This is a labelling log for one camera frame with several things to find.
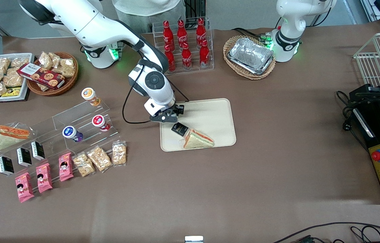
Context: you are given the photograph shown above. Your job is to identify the cream plastic serving tray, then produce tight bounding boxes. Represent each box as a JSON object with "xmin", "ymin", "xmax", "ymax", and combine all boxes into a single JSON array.
[{"xmin": 160, "ymin": 98, "xmax": 237, "ymax": 152}]

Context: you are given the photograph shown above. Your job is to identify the red gum bottle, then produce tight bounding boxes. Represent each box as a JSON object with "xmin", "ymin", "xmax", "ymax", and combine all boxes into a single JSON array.
[{"xmin": 92, "ymin": 115, "xmax": 111, "ymax": 132}]

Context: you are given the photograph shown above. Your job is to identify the orange gum bottle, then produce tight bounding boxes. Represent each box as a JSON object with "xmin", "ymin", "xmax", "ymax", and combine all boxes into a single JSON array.
[{"xmin": 81, "ymin": 87, "xmax": 101, "ymax": 107}]

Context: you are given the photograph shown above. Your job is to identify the purple gum bottle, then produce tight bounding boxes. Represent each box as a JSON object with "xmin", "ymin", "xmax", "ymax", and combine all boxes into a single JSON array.
[{"xmin": 62, "ymin": 126, "xmax": 83, "ymax": 143}]

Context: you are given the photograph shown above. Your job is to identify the black woven tray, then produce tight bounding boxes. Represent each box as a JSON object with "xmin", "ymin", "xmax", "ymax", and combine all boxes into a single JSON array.
[{"xmin": 0, "ymin": 96, "xmax": 30, "ymax": 103}]

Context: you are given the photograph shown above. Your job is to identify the black tray sealing machine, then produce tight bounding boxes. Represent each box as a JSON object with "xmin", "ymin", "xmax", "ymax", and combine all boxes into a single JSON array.
[{"xmin": 348, "ymin": 66, "xmax": 380, "ymax": 205}]

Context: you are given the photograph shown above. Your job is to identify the black snack packet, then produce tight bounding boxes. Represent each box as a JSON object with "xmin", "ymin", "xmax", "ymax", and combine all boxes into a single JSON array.
[
  {"xmin": 171, "ymin": 123, "xmax": 189, "ymax": 137},
  {"xmin": 17, "ymin": 147, "xmax": 32, "ymax": 167},
  {"xmin": 0, "ymin": 156, "xmax": 14, "ymax": 176},
  {"xmin": 31, "ymin": 141, "xmax": 46, "ymax": 160}
]

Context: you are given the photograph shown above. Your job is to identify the plastic-wrapped triangle sandwich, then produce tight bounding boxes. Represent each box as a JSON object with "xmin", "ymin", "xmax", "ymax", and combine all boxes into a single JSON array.
[
  {"xmin": 0, "ymin": 122, "xmax": 35, "ymax": 151},
  {"xmin": 182, "ymin": 129, "xmax": 215, "ymax": 149}
]

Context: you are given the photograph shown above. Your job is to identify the clear acrylic bottle rack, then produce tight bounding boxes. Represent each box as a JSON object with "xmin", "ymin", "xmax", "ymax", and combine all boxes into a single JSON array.
[{"xmin": 152, "ymin": 19, "xmax": 214, "ymax": 75}]

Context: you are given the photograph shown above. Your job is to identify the red cola bottle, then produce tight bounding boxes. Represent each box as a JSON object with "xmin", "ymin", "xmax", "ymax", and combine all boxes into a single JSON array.
[
  {"xmin": 181, "ymin": 42, "xmax": 192, "ymax": 70},
  {"xmin": 196, "ymin": 18, "xmax": 207, "ymax": 44},
  {"xmin": 199, "ymin": 40, "xmax": 210, "ymax": 68},
  {"xmin": 162, "ymin": 20, "xmax": 175, "ymax": 48},
  {"xmin": 164, "ymin": 45, "xmax": 176, "ymax": 73},
  {"xmin": 177, "ymin": 20, "xmax": 188, "ymax": 46}
]

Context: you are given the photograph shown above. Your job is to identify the clear-wrapped rice cracker pack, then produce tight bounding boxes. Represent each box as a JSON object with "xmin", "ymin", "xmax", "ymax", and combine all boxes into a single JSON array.
[
  {"xmin": 72, "ymin": 152, "xmax": 95, "ymax": 178},
  {"xmin": 112, "ymin": 140, "xmax": 127, "ymax": 166},
  {"xmin": 86, "ymin": 146, "xmax": 113, "ymax": 172}
]

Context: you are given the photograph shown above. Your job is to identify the light woven wicker basket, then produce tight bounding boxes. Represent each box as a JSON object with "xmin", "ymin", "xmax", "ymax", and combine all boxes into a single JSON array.
[{"xmin": 223, "ymin": 35, "xmax": 276, "ymax": 80}]

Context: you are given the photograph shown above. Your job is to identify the clear acrylic stepped stand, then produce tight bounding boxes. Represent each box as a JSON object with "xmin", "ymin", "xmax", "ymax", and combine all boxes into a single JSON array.
[
  {"xmin": 0, "ymin": 116, "xmax": 76, "ymax": 203},
  {"xmin": 51, "ymin": 100, "xmax": 128, "ymax": 168}
]

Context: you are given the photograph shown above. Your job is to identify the stacked aluminium foil trays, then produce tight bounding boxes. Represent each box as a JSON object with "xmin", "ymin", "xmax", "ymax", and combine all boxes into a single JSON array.
[{"xmin": 228, "ymin": 38, "xmax": 274, "ymax": 75}]

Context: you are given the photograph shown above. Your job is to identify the round brown wicker basket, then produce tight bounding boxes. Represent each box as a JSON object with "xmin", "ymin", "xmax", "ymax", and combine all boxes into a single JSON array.
[{"xmin": 26, "ymin": 52, "xmax": 79, "ymax": 96}]

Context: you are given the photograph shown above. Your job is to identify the person in white sweater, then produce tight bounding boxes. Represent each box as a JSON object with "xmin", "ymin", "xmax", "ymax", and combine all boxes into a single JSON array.
[{"xmin": 112, "ymin": 0, "xmax": 185, "ymax": 34}]

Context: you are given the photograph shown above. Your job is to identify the pink cartoon snack packet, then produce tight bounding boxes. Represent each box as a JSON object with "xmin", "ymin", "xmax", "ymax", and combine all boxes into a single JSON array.
[
  {"xmin": 58, "ymin": 153, "xmax": 74, "ymax": 182},
  {"xmin": 36, "ymin": 163, "xmax": 53, "ymax": 193},
  {"xmin": 15, "ymin": 172, "xmax": 35, "ymax": 203}
]

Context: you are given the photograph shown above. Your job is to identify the brown table cover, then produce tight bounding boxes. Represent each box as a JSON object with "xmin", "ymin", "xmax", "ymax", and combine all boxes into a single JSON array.
[{"xmin": 0, "ymin": 19, "xmax": 380, "ymax": 243}]

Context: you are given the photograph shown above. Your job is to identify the red cookie box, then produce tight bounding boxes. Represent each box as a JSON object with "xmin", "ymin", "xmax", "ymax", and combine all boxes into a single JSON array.
[{"xmin": 17, "ymin": 63, "xmax": 66, "ymax": 90}]

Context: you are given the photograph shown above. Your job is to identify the white rectangular dish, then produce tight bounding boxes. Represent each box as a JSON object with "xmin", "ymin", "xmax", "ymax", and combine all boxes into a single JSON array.
[{"xmin": 0, "ymin": 53, "xmax": 35, "ymax": 102}]

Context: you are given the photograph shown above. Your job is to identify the yellow snack packet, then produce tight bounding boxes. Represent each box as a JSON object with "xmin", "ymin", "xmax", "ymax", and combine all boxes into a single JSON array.
[{"xmin": 1, "ymin": 87, "xmax": 22, "ymax": 98}]

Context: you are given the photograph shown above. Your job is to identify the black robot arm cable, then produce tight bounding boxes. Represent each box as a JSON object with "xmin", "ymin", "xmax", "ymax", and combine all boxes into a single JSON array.
[{"xmin": 122, "ymin": 64, "xmax": 153, "ymax": 125}]

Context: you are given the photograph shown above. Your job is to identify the black machine power cable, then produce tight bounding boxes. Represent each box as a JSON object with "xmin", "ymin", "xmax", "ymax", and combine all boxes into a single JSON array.
[{"xmin": 337, "ymin": 90, "xmax": 369, "ymax": 152}]

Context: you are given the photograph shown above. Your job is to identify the black floor cable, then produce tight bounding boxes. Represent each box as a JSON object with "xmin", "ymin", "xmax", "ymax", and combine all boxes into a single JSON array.
[{"xmin": 272, "ymin": 222, "xmax": 380, "ymax": 243}]

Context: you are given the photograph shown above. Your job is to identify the white wire basket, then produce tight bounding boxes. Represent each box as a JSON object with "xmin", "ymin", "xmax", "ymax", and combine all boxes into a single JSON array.
[{"xmin": 353, "ymin": 32, "xmax": 380, "ymax": 88}]

